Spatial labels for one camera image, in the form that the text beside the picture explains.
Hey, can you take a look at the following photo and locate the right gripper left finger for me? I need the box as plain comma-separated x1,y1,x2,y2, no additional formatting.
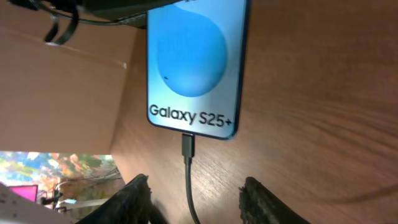
76,174,168,224

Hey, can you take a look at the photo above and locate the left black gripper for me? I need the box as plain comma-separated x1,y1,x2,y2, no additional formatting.
81,0,181,29

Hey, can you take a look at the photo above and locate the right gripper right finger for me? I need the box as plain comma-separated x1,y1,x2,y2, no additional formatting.
239,177,310,224

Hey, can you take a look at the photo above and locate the blue screen smartphone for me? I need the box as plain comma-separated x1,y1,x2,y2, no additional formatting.
147,0,251,140

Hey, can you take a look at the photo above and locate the black charger cable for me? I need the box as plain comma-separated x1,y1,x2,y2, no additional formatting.
181,133,201,224

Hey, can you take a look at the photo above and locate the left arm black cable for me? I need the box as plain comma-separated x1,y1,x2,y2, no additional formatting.
9,0,147,46

